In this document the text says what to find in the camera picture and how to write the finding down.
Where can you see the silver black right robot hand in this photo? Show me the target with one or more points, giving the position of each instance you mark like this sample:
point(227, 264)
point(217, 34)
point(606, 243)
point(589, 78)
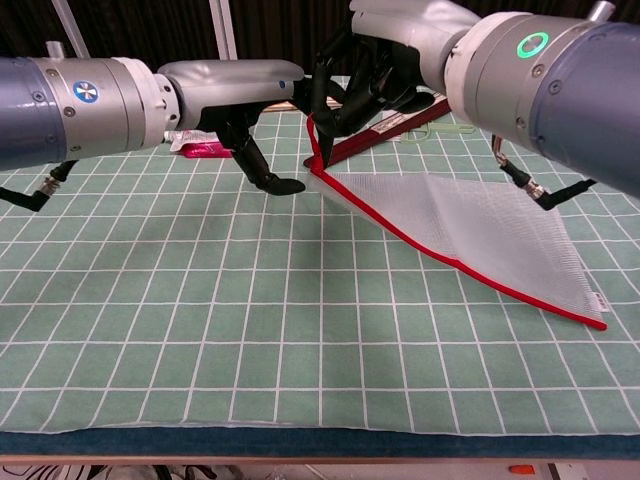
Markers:
point(400, 20)

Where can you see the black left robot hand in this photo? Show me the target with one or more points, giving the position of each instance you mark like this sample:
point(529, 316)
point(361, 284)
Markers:
point(230, 85)

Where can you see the white mesh zipper pouch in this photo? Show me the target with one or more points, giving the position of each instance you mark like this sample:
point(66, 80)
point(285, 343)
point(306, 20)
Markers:
point(475, 215)

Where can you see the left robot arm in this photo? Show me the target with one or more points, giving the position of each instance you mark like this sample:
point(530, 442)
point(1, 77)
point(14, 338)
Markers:
point(75, 115)

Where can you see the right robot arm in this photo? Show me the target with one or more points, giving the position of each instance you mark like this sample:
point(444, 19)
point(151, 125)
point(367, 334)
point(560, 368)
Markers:
point(550, 85)

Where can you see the dark red folded fan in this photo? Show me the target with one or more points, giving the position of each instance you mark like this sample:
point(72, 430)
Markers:
point(385, 137)

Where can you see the silver red spout pouch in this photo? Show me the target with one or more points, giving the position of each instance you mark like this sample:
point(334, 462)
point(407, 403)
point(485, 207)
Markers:
point(200, 149)

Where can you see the pale green plastic clip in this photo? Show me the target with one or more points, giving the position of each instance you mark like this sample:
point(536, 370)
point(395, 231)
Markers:
point(450, 129)

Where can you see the green white grid tablecloth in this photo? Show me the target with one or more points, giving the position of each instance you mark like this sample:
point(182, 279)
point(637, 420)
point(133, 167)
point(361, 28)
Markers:
point(200, 300)

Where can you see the dark teal under cloth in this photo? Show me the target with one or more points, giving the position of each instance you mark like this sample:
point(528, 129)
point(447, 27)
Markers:
point(250, 442)

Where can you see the small orange object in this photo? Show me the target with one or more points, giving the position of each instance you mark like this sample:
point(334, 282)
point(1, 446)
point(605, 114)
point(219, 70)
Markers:
point(521, 469)

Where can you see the white aluminium frame post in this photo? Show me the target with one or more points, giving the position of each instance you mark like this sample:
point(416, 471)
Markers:
point(224, 30)
point(70, 27)

